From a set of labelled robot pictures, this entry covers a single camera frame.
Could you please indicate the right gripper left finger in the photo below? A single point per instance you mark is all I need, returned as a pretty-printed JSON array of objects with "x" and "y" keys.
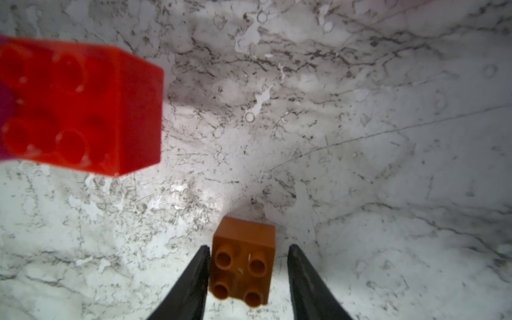
[{"x": 186, "y": 299}]

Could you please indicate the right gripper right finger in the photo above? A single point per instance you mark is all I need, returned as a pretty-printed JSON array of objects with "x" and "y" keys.
[{"x": 310, "y": 297}]

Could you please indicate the orange small lego brick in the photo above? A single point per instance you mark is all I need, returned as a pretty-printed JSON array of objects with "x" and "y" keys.
[{"x": 243, "y": 254}]

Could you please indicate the red long lego brick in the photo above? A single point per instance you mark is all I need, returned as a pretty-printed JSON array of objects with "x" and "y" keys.
[{"x": 86, "y": 107}]

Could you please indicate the pink small lego brick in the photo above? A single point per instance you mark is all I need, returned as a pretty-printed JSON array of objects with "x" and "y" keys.
[{"x": 7, "y": 111}]

